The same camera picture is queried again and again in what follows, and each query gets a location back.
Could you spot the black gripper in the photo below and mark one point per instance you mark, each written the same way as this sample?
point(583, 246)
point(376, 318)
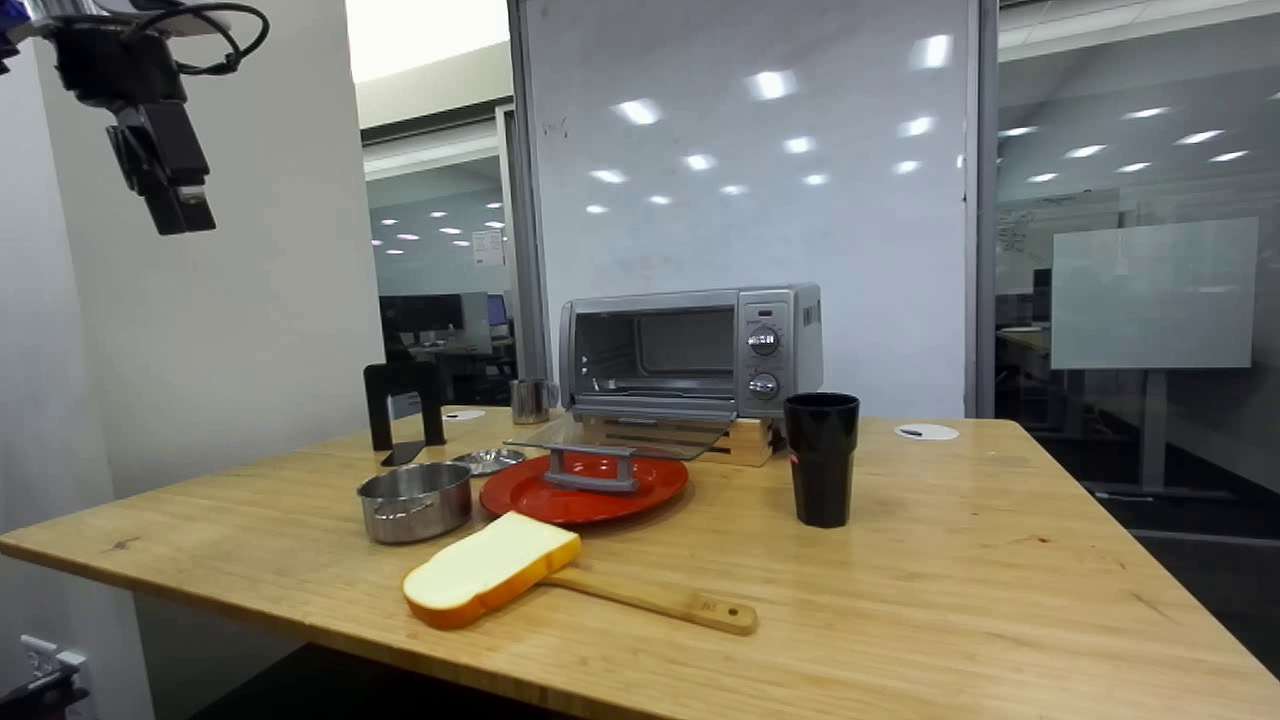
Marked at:
point(120, 64)

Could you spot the black plastic cup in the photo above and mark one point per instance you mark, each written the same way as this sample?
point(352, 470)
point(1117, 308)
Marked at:
point(822, 460)

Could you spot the black metal bookend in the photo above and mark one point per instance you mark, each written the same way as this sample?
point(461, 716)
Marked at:
point(376, 400)

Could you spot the steel pot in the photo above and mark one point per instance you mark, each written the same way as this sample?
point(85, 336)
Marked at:
point(415, 504)

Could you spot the small steel pitcher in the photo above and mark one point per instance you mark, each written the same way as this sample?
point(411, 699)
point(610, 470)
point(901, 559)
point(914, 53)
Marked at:
point(531, 400)

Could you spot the metal juicer dish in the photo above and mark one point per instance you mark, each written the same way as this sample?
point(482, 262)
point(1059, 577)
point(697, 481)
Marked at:
point(487, 460)

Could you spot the toy bread slice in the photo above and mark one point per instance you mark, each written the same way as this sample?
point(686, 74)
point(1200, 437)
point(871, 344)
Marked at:
point(487, 567)

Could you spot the black device with white clip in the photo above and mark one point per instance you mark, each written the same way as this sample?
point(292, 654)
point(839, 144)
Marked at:
point(42, 680)

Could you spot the silver toaster oven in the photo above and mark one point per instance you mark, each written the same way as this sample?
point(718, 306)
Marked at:
point(665, 344)

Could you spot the red plate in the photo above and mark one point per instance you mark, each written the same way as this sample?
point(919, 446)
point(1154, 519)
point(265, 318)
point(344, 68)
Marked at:
point(640, 497)

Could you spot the whiteboard on stand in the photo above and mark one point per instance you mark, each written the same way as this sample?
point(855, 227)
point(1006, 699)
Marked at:
point(1154, 295)

